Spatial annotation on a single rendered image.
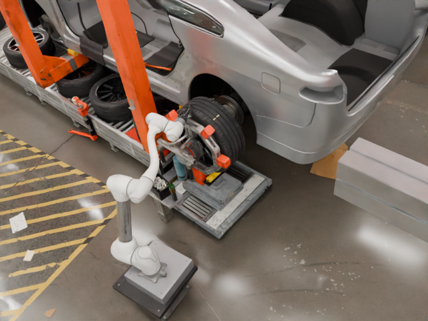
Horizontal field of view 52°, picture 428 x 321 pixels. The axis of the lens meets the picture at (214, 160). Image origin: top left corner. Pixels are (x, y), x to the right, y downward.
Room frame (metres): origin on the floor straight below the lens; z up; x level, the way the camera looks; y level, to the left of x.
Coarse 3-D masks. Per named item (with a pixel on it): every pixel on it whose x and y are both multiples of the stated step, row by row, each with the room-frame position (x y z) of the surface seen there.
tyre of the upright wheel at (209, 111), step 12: (180, 108) 2.92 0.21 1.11; (192, 108) 2.81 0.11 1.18; (204, 108) 2.78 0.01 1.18; (216, 108) 2.78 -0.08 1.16; (204, 120) 2.66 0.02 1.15; (216, 120) 2.67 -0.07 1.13; (228, 120) 2.69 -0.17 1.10; (216, 132) 2.58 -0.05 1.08; (228, 132) 2.61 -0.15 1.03; (240, 132) 2.65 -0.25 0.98; (228, 144) 2.54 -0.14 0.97; (240, 144) 2.61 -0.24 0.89; (228, 156) 2.50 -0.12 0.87; (240, 156) 2.65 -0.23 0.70
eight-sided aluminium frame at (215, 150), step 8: (192, 128) 2.64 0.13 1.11; (200, 128) 2.62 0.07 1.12; (200, 136) 2.59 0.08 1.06; (176, 144) 2.87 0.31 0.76; (208, 144) 2.53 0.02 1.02; (216, 144) 2.54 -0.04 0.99; (216, 152) 2.49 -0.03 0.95; (216, 160) 2.48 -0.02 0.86; (200, 168) 2.66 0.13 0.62; (208, 168) 2.63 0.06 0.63; (216, 168) 2.49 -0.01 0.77
